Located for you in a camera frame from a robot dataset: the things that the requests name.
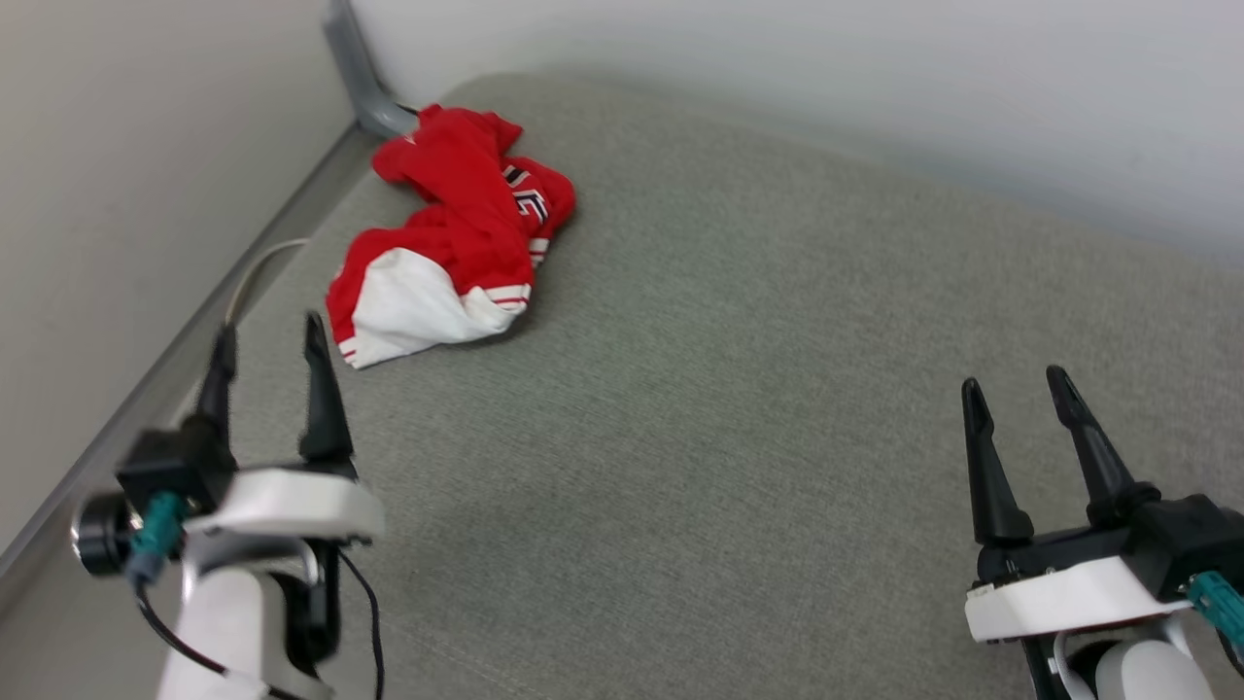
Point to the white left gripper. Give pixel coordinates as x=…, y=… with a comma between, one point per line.
x=292, y=506

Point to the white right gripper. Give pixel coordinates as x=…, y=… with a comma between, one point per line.
x=1059, y=593

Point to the red and white basketball jersey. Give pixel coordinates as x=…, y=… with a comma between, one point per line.
x=457, y=224

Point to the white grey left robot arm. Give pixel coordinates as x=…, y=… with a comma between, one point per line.
x=224, y=632

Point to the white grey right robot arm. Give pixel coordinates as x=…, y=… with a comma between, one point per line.
x=1147, y=676

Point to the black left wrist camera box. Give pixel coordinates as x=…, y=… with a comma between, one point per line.
x=175, y=462

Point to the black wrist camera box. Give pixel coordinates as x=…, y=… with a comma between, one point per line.
x=175, y=462
x=1195, y=535

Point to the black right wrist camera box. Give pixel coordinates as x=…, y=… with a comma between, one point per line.
x=1195, y=535

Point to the teal left camera connector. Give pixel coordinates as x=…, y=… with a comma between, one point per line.
x=157, y=535

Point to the teal camera connector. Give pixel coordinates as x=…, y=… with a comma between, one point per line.
x=1220, y=598
x=157, y=535

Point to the teal right camera connector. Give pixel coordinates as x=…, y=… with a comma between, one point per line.
x=1220, y=598

